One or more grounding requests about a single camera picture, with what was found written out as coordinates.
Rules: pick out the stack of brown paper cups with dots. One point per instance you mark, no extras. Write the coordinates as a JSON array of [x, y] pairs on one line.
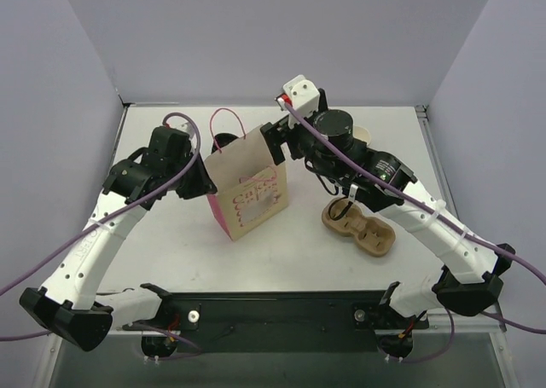
[[362, 134]]

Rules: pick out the brown cardboard cup carrier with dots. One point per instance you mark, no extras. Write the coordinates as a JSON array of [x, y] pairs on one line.
[[370, 234]]

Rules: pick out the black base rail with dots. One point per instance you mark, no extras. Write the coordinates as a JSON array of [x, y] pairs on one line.
[[282, 322]]

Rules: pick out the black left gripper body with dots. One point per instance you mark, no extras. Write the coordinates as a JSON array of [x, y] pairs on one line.
[[194, 181]]

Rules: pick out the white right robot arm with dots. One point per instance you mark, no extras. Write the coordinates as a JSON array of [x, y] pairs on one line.
[[470, 281]]

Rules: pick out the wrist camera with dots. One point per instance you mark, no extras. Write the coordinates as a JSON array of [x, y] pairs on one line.
[[301, 94], [181, 122]]

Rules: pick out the pink and cream paper bag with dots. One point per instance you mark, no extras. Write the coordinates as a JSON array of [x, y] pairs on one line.
[[251, 188]]

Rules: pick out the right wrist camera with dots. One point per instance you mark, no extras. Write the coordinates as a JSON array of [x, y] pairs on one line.
[[301, 94]]

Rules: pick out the stack of black cup lids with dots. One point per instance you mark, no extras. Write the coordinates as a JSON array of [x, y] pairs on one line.
[[222, 140]]

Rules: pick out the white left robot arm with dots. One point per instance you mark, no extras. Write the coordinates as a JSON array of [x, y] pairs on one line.
[[67, 303]]

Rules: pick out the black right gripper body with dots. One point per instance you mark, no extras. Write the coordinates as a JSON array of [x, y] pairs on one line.
[[276, 136]]

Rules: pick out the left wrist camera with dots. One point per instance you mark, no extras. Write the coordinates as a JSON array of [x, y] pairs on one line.
[[181, 122]]

